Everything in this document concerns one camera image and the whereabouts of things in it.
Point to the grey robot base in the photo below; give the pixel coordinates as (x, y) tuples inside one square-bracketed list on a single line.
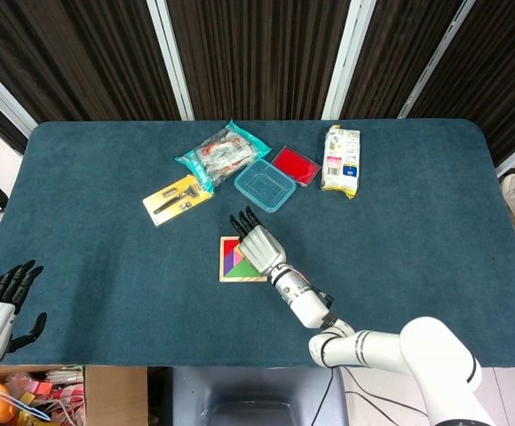
[(257, 390)]

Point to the purple parallelogram tangram piece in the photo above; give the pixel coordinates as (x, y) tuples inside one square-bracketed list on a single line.
[(228, 265)]

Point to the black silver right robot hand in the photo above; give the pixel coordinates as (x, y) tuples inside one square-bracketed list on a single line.
[(262, 250)]

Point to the red triangle tangram piece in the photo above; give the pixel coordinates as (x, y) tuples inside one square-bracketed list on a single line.
[(228, 246)]

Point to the white yellow paper package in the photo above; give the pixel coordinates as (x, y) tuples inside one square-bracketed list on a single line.
[(341, 160)]

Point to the brown cardboard box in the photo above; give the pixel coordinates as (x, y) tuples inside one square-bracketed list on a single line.
[(115, 395)]

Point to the red ink pad box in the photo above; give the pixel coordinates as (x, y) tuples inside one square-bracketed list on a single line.
[(295, 165)]

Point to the yellow razor blister pack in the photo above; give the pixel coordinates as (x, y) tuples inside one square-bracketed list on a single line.
[(173, 202)]

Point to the pile of colourful packets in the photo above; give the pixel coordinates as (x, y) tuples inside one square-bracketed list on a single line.
[(35, 395)]

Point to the clear blue plastic container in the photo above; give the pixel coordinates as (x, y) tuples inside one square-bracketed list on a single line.
[(264, 186)]

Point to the pink triangle tangram piece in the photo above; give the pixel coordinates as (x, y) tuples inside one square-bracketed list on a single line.
[(237, 259)]

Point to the dark brown divider panel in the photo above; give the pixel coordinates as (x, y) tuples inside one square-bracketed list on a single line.
[(75, 57), (395, 53), (257, 57), (501, 71)]

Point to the wooden tangram frame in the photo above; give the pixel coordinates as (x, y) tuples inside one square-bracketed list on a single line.
[(222, 266)]

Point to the teal clear snack bag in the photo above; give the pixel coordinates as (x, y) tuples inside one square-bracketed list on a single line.
[(219, 155)]

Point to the green triangle tangram piece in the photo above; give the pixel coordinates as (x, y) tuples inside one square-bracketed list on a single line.
[(242, 271)]

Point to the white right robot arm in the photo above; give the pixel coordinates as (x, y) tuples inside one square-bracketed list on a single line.
[(435, 350)]

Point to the teal table cloth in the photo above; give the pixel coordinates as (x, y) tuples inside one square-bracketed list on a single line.
[(106, 266)]

